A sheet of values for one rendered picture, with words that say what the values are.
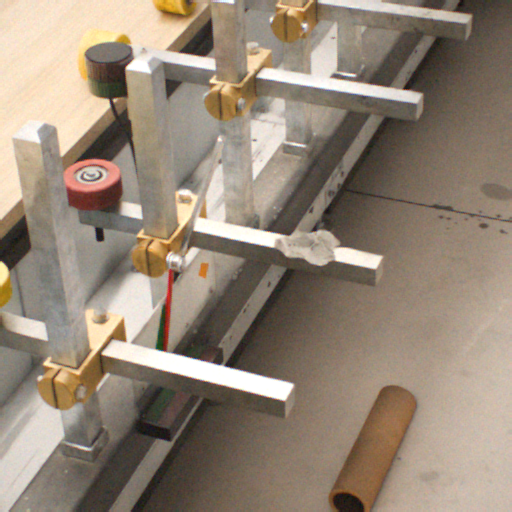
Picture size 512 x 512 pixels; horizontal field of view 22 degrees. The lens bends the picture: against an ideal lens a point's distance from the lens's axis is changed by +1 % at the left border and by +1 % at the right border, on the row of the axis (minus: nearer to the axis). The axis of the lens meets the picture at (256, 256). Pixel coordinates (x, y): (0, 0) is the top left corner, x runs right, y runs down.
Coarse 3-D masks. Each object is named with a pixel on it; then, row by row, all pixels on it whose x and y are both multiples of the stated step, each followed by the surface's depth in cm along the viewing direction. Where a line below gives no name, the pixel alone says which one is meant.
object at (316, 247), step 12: (276, 240) 173; (288, 240) 173; (300, 240) 172; (312, 240) 172; (324, 240) 173; (336, 240) 173; (288, 252) 171; (300, 252) 171; (312, 252) 171; (324, 252) 170
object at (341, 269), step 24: (96, 216) 183; (120, 216) 181; (192, 240) 178; (216, 240) 177; (240, 240) 175; (264, 240) 175; (288, 264) 174; (312, 264) 173; (336, 264) 171; (360, 264) 170
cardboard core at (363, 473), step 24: (384, 408) 261; (408, 408) 263; (360, 432) 258; (384, 432) 256; (360, 456) 251; (384, 456) 252; (336, 480) 248; (360, 480) 246; (336, 504) 249; (360, 504) 250
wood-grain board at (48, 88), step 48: (0, 0) 227; (48, 0) 226; (96, 0) 225; (144, 0) 225; (0, 48) 213; (48, 48) 212; (0, 96) 200; (48, 96) 200; (0, 144) 189; (0, 192) 179
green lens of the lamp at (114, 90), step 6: (90, 78) 163; (90, 84) 163; (96, 84) 162; (102, 84) 162; (108, 84) 162; (114, 84) 162; (120, 84) 162; (126, 84) 163; (90, 90) 164; (96, 90) 163; (102, 90) 162; (108, 90) 162; (114, 90) 162; (120, 90) 162; (126, 90) 163; (96, 96) 163; (102, 96) 163; (108, 96) 163; (114, 96) 163; (120, 96) 163
